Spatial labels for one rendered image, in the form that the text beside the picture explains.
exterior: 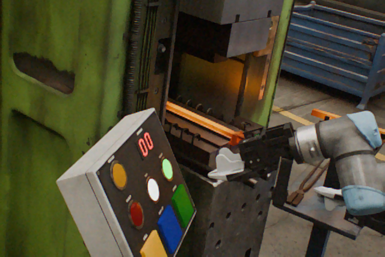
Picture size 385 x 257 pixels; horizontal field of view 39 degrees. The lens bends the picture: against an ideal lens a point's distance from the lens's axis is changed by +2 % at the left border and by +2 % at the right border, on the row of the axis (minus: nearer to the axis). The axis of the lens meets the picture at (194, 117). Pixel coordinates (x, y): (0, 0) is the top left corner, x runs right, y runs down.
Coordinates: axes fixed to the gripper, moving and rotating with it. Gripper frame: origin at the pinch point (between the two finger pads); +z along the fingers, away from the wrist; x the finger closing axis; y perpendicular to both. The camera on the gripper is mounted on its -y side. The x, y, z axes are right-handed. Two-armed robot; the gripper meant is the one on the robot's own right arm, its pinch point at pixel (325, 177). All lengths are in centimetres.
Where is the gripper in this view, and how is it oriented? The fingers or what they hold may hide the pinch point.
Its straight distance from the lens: 153.7
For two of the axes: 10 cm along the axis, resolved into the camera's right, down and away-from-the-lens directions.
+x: 6.3, -2.2, 7.5
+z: -7.7, -3.5, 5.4
